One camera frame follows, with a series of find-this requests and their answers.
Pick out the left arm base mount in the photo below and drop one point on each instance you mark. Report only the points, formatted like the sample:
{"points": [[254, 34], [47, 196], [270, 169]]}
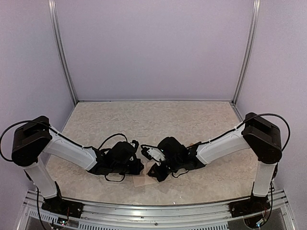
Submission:
{"points": [[62, 206]]}

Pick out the front aluminium rail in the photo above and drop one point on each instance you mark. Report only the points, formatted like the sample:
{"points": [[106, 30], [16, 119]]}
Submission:
{"points": [[203, 216]]}

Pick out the pink envelope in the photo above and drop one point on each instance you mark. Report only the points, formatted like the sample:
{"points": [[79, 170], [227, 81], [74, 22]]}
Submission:
{"points": [[143, 179]]}

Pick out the left aluminium frame post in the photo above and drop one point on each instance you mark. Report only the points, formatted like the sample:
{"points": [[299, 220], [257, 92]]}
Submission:
{"points": [[60, 48]]}

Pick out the aluminium frame post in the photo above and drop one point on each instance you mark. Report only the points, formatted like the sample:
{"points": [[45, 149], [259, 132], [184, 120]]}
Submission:
{"points": [[60, 48], [248, 51]]}

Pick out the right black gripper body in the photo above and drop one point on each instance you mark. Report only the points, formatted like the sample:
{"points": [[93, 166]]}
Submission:
{"points": [[174, 164]]}

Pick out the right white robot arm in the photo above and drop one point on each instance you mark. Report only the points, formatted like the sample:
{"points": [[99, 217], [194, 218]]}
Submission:
{"points": [[254, 132]]}

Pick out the right aluminium frame post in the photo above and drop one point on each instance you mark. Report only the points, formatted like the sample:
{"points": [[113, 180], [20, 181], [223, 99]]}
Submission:
{"points": [[248, 51]]}

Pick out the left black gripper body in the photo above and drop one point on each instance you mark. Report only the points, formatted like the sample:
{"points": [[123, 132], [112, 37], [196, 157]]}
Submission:
{"points": [[120, 168]]}

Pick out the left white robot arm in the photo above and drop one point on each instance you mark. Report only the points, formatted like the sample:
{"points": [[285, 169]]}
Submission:
{"points": [[37, 136]]}

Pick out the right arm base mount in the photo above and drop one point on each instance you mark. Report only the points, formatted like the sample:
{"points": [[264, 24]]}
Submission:
{"points": [[251, 205]]}

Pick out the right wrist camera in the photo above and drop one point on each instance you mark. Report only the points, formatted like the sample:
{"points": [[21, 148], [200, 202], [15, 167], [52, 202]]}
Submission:
{"points": [[153, 153]]}

